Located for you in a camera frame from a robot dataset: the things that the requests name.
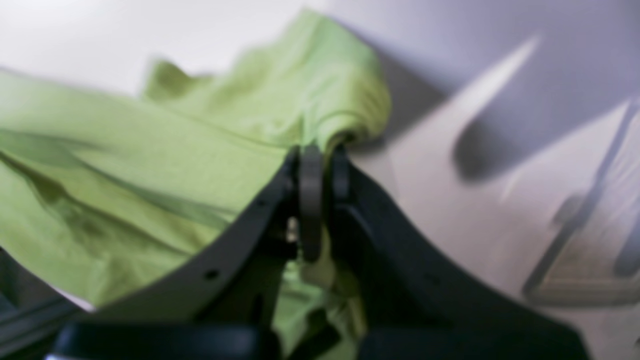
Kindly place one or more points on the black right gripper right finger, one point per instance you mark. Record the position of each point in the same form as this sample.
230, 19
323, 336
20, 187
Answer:
419, 305

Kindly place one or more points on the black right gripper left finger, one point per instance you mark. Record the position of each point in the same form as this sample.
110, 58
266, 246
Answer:
219, 305

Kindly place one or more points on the green t-shirt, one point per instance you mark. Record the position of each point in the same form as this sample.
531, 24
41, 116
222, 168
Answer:
103, 194

